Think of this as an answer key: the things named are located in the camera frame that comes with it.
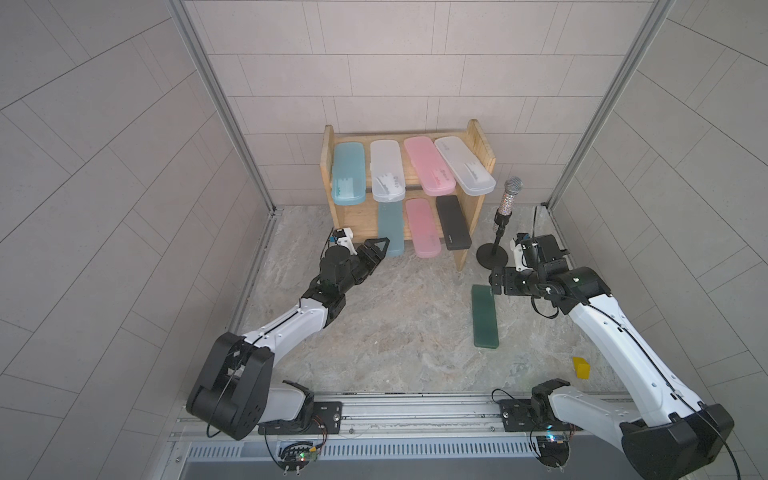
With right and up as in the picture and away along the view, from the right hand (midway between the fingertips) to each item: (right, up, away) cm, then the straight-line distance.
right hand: (502, 276), depth 77 cm
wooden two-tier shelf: (-38, +15, +9) cm, 42 cm away
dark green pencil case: (-2, -13, +9) cm, 16 cm away
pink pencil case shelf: (-20, +13, +6) cm, 25 cm away
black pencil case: (-12, +14, +7) cm, 19 cm away
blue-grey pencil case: (-30, +13, +8) cm, 33 cm away
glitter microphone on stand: (+5, +3, +24) cm, 25 cm away
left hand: (-29, +8, +3) cm, 30 cm away
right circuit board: (+8, -39, -9) cm, 41 cm away
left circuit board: (-51, -40, -9) cm, 65 cm away
